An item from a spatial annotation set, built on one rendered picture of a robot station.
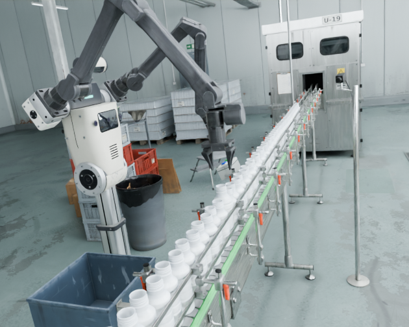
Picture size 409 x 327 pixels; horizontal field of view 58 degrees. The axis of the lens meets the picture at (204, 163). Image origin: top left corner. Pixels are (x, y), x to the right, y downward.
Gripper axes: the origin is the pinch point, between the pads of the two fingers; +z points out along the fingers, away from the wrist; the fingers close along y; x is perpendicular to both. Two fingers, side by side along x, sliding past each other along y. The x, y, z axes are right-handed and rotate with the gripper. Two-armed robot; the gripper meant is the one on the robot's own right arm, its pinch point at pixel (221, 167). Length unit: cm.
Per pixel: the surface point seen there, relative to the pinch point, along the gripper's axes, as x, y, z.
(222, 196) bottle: -1.3, -0.5, 9.9
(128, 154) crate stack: 223, -179, 42
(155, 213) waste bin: 166, -126, 88
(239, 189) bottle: 16.7, 0.6, 13.6
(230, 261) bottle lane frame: -14.4, 3.9, 27.5
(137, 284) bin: -21.4, -27.5, 33.9
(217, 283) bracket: -40.2, 8.7, 18.8
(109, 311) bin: -38, -27, 32
